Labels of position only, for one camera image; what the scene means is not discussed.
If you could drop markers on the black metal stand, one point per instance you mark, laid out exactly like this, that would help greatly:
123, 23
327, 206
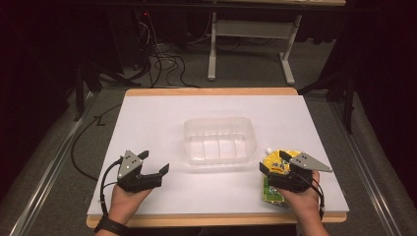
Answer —
88, 78
344, 95

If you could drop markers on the black wristwatch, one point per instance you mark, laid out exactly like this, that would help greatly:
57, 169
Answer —
110, 226

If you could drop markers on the metal floor rail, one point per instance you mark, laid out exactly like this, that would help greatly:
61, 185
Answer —
49, 167
360, 157

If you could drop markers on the clear plastic container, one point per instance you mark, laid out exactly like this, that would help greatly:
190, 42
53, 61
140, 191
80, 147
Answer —
219, 142

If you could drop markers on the person's right hand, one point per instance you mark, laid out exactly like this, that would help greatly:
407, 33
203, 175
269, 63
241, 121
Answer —
303, 203

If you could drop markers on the white table mat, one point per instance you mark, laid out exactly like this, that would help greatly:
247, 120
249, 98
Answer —
170, 131

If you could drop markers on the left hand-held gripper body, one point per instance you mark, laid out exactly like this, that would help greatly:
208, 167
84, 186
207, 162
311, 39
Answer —
133, 173

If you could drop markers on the person's left hand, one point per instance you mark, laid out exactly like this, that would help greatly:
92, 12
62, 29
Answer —
126, 203

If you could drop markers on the yellow green spouted pouch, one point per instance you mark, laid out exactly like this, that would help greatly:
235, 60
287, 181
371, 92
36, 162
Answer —
273, 163

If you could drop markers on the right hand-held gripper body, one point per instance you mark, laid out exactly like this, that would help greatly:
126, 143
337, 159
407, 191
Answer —
295, 178

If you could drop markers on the white metal desk frame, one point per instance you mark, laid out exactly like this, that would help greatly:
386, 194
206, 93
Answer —
252, 29

